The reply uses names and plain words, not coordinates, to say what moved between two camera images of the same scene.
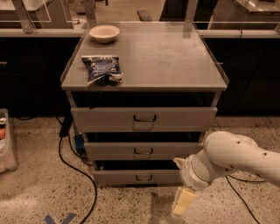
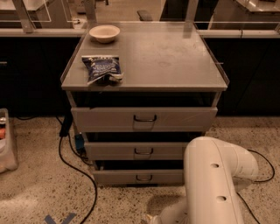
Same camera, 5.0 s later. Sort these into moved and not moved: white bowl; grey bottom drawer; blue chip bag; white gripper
Moved: white gripper
Not moved: white bowl; grey bottom drawer; blue chip bag
